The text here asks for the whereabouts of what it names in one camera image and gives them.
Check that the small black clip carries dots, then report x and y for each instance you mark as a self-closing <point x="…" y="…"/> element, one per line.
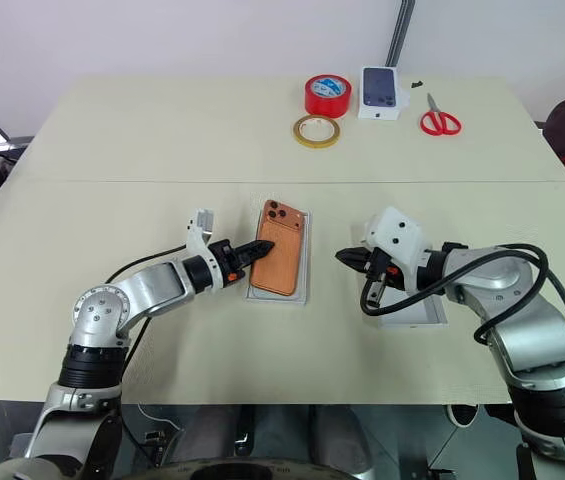
<point x="417" y="84"/>

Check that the white phone box lid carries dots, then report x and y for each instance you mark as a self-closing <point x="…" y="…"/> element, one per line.
<point x="419" y="312"/>

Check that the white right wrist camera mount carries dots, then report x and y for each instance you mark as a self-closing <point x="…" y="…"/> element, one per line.
<point x="396" y="235"/>

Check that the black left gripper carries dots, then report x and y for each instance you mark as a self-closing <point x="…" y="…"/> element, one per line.
<point x="226" y="260"/>

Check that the yellow tape roll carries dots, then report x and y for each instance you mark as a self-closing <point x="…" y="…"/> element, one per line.
<point x="298" y="131"/>

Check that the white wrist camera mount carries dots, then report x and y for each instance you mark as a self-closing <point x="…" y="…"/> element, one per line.
<point x="396" y="235"/>
<point x="198" y="235"/>

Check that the white phone box base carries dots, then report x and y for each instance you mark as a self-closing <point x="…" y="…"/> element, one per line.
<point x="304" y="280"/>

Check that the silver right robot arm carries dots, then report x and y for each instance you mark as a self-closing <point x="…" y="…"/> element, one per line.
<point x="517" y="300"/>

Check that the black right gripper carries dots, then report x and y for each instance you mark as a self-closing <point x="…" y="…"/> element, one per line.
<point x="381" y="270"/>

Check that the red tape roll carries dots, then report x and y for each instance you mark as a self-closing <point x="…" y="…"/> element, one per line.
<point x="326" y="100"/>

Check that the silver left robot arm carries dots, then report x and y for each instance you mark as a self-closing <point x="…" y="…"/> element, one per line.
<point x="149" y="287"/>

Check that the white box with phone print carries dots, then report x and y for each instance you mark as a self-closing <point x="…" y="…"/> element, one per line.
<point x="379" y="90"/>

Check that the orange smartphone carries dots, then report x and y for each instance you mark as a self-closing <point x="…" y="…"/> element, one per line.
<point x="279" y="250"/>

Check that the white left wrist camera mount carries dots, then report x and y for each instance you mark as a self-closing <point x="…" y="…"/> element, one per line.
<point x="198" y="235"/>

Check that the grey wall conduit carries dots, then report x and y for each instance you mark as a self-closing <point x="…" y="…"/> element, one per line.
<point x="398" y="35"/>

